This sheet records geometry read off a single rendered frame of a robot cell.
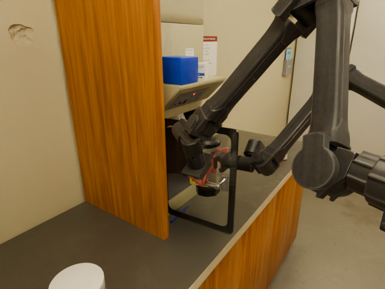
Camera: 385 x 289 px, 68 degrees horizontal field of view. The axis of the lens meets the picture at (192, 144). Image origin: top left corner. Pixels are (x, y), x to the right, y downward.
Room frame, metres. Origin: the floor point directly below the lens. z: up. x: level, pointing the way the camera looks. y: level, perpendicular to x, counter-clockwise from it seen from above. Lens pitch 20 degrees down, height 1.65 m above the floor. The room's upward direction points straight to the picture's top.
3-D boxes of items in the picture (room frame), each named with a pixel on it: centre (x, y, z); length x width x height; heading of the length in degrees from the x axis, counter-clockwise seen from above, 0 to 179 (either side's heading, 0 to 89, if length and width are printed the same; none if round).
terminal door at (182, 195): (0.92, -0.01, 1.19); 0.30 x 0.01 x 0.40; 60
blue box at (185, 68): (1.03, 0.05, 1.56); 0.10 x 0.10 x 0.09; 55
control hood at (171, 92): (1.10, 0.00, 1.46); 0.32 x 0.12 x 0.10; 145
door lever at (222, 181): (0.86, -0.06, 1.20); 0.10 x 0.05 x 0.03; 60
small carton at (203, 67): (1.14, -0.03, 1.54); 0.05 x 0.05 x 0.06; 72
